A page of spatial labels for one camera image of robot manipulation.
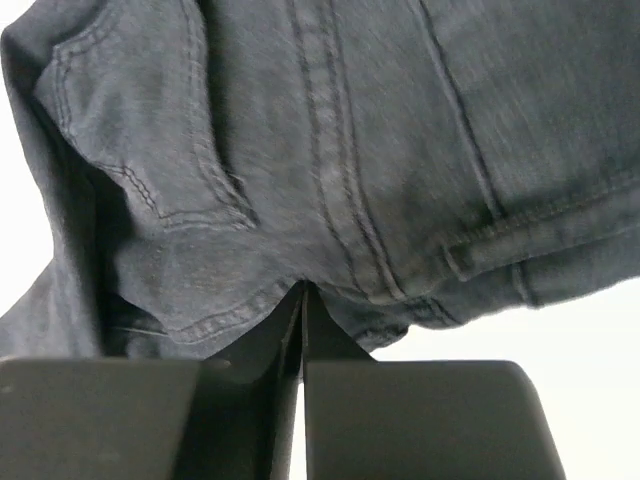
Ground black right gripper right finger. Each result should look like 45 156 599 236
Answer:
302 287 565 480

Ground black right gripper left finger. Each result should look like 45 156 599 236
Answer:
1 284 304 479

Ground black trousers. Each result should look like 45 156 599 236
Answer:
1 1 639 358

